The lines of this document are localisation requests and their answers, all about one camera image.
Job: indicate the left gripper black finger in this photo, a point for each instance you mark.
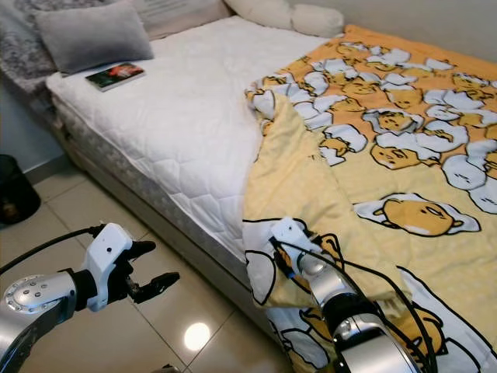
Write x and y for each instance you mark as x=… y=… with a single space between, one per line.
x=144 y=249
x=157 y=286

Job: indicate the dark red cover book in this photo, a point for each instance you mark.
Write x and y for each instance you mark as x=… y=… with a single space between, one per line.
x=115 y=76

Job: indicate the yellow cartoon print blanket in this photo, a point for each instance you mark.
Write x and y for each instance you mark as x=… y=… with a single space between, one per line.
x=396 y=116

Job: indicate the white quilted mattress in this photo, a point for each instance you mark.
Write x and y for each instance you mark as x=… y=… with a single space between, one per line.
x=186 y=116

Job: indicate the black waste bin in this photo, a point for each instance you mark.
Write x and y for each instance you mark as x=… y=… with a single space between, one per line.
x=17 y=186

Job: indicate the plain grey cushion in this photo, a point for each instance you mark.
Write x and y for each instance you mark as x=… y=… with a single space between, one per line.
x=93 y=37

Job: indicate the grey patterned cushion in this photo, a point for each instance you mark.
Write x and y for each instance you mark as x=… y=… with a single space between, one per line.
x=15 y=47

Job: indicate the short cream bolster pillow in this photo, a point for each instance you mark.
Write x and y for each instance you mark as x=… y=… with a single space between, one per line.
x=317 y=19

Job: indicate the long cream bolster pillow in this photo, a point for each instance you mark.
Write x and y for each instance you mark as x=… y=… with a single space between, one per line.
x=260 y=11

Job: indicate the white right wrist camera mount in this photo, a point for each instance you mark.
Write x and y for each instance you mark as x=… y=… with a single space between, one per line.
x=289 y=233

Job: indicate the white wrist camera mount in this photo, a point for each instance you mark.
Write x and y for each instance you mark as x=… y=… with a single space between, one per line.
x=289 y=233
x=110 y=249

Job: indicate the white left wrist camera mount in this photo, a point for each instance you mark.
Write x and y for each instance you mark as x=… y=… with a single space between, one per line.
x=110 y=249

